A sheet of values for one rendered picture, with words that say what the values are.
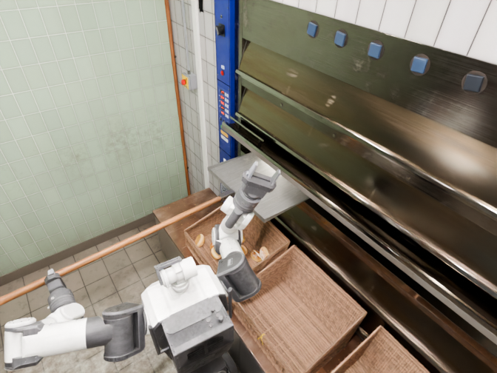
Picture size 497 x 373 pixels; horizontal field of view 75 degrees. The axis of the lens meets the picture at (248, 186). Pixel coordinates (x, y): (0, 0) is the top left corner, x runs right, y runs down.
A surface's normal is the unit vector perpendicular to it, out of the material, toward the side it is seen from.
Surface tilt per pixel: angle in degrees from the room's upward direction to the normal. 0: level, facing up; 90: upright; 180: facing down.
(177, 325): 0
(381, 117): 70
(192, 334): 0
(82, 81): 90
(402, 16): 90
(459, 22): 90
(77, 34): 90
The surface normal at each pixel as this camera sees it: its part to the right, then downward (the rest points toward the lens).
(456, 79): -0.81, 0.36
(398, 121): -0.75, 0.07
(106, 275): 0.03, -0.77
